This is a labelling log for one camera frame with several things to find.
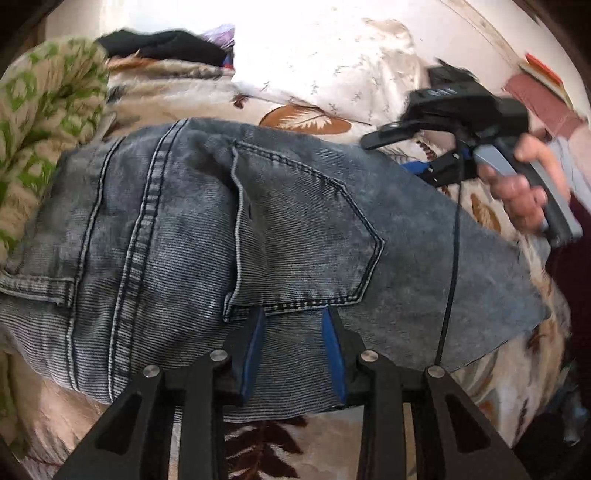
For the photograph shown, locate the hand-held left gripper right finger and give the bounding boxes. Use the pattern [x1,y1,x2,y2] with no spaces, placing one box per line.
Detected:
[322,307,532,480]

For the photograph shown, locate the person's right hand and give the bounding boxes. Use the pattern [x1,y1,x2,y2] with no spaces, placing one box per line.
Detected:
[478,133,571,234]

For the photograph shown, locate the red book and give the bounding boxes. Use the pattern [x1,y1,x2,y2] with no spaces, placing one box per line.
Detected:
[525,53,568,89]

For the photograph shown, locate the green patterned quilt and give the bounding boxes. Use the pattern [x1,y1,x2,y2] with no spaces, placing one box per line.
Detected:
[0,37,112,259]

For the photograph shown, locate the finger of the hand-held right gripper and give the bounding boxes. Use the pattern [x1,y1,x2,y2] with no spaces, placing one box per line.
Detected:
[360,121,423,149]
[401,152,477,188]

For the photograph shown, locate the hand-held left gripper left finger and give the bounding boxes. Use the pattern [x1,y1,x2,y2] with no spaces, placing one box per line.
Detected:
[53,307,267,480]

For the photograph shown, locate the black cable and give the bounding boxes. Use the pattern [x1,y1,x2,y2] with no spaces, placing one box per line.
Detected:
[434,182,463,365]

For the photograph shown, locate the leaf-printed blanket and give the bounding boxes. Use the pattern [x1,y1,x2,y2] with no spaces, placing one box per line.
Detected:
[0,55,578,480]

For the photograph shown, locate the black garment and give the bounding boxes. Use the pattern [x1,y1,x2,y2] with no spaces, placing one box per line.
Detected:
[96,28,229,68]

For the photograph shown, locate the grey washed denim pants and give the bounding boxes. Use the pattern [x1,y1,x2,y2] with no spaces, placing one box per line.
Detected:
[0,117,552,423]

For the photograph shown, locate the white sprig-print pillow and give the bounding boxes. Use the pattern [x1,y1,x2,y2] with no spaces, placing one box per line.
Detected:
[231,18,430,125]

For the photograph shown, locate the pink padded headboard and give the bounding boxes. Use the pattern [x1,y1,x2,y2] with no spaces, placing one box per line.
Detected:
[503,74,591,141]

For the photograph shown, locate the yellow book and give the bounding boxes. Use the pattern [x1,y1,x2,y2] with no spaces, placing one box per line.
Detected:
[518,64,575,110]

